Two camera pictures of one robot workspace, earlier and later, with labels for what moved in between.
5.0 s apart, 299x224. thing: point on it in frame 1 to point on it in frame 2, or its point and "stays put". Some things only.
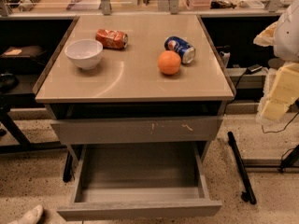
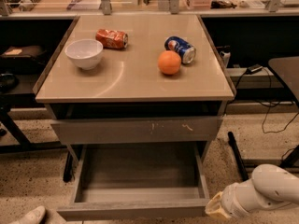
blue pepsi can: (186, 50) stays put
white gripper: (288, 36) to (230, 201)
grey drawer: (140, 181) stays put
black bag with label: (22, 51) stays put
